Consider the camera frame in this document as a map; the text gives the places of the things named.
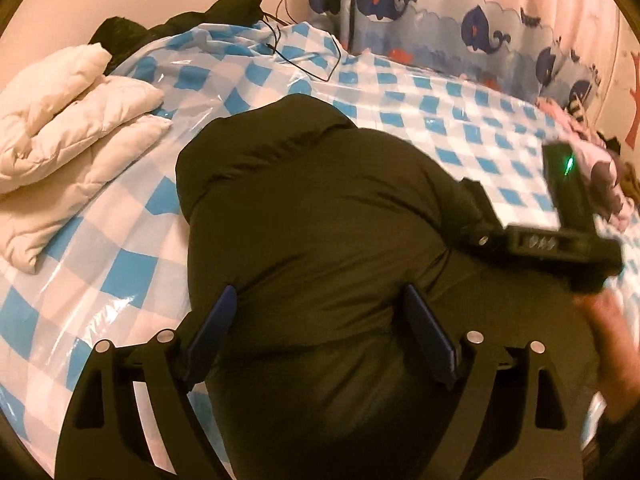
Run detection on black striped cloth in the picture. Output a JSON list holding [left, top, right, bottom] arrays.
[[567, 91, 592, 120]]

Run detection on whale print curtain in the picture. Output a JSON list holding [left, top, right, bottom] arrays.
[[307, 0, 623, 108]]

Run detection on blue white checkered bed sheet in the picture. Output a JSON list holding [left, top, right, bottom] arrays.
[[0, 20, 640, 480]]

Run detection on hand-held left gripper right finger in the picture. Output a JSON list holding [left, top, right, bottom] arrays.
[[402, 284, 586, 480]]

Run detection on black charging cable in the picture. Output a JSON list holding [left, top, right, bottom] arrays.
[[260, 0, 343, 83]]

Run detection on black garment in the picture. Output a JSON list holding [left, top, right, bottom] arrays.
[[89, 0, 266, 58]]

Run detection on white puffer jacket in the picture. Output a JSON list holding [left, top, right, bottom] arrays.
[[0, 42, 173, 273]]

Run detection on dark puffer jacket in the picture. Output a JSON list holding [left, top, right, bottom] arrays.
[[175, 94, 606, 480]]

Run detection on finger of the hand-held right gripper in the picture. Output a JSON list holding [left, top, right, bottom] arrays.
[[457, 176, 508, 253]]

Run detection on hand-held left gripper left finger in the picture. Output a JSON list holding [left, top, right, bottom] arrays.
[[55, 285, 238, 480]]

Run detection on pink printed clothes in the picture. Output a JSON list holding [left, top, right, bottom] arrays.
[[537, 97, 640, 231]]

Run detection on wardrobe with tree decal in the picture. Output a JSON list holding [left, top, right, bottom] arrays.
[[600, 10, 640, 161]]

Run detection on person's right hand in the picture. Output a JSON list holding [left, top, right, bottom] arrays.
[[572, 290, 640, 423]]

